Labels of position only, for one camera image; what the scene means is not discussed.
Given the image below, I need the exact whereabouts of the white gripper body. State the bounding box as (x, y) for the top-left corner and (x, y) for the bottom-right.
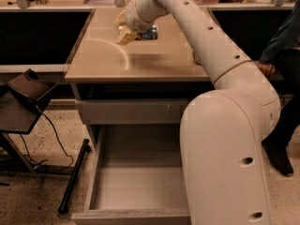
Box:
(120, 0), (153, 33)

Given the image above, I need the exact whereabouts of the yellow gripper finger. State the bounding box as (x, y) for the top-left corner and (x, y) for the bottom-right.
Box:
(114, 10), (126, 27)
(116, 26), (142, 45)

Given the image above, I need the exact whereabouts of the blue silver redbull can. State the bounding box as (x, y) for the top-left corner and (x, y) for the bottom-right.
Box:
(141, 25), (158, 40)

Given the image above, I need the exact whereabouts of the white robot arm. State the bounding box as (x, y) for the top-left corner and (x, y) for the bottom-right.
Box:
(116, 0), (280, 225)

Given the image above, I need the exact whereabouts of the grey drawer cabinet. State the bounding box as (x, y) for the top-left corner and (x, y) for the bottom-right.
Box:
(65, 7), (213, 143)

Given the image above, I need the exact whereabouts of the crushed green soda can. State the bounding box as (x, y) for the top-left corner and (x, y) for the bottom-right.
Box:
(192, 52), (202, 65)

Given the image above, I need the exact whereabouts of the closed grey top drawer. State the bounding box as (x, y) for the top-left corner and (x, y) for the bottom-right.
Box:
(76, 98), (188, 125)

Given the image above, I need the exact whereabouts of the open grey middle drawer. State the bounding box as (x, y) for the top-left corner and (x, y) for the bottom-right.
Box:
(72, 124), (190, 225)

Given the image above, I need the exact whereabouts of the black side stand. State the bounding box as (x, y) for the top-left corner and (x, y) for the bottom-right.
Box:
(0, 69), (57, 179)

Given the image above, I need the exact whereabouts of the person in dark trousers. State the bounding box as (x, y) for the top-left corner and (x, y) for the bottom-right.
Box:
(257, 0), (300, 176)

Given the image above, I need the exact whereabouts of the black floor bar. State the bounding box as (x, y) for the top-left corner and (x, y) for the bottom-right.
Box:
(58, 139), (91, 215)

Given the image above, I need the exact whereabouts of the black cable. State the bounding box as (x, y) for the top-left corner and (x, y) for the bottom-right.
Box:
(18, 105), (75, 173)

